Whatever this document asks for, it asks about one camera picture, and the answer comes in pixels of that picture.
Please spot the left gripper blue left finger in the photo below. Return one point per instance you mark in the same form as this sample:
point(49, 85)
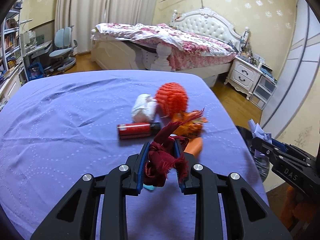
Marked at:
point(95, 207)

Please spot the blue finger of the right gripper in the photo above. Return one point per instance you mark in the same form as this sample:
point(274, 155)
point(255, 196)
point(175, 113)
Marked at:
point(281, 146)
point(268, 149)

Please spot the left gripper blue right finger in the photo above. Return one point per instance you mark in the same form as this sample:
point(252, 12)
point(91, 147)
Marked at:
point(226, 206)

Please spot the white paper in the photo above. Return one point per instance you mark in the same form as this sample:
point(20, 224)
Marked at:
point(257, 132)

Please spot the teal white tube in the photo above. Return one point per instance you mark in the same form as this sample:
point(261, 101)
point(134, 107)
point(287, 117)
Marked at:
point(149, 187)

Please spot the orange wrapper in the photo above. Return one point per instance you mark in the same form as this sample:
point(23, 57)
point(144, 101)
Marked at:
point(192, 123)

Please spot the red cylindrical can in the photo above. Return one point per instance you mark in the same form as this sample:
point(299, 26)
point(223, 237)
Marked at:
point(138, 130)

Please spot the red foam fruit net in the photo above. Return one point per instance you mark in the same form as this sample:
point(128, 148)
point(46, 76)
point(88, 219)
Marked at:
point(172, 98)

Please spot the white tissue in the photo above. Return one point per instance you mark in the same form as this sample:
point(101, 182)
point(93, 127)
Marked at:
point(144, 109)

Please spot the orange paper piece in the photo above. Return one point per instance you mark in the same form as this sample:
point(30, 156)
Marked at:
point(194, 147)

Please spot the black lined trash bin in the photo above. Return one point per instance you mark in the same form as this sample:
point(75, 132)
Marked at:
point(262, 163)

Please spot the plastic drawer unit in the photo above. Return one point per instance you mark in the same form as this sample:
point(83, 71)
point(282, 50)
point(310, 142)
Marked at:
point(263, 91)

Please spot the white nightstand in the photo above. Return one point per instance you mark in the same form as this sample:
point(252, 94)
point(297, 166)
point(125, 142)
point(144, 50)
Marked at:
point(243, 76)

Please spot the sliding wardrobe door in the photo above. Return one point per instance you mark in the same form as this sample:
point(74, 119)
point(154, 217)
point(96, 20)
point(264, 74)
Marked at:
point(297, 75)

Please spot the purple tablecloth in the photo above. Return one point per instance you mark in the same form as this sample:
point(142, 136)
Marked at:
point(55, 129)

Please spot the floral pink quilt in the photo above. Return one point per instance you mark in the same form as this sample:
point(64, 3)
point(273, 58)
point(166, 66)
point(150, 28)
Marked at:
point(188, 50)

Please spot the bookshelf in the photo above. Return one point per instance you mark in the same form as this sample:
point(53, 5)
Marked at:
point(13, 74)

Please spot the light green desk chair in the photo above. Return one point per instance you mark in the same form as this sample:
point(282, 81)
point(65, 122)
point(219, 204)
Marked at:
point(63, 54)

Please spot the study desk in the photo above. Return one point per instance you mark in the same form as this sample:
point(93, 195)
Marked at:
point(29, 53)

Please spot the beige curtains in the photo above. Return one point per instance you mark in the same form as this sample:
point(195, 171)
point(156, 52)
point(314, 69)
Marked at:
point(84, 15)

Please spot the white bed frame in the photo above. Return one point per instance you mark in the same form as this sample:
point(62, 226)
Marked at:
point(126, 55)

